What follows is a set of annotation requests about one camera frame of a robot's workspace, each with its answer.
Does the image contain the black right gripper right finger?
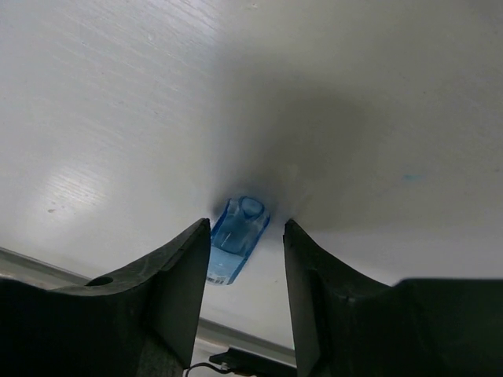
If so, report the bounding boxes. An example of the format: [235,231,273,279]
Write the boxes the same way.
[283,221,502,376]

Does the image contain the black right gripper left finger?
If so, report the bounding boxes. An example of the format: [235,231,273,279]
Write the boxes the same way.
[1,218,210,376]

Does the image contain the light blue pastel highlighter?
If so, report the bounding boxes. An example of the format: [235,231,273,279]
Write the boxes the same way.
[206,196,270,285]

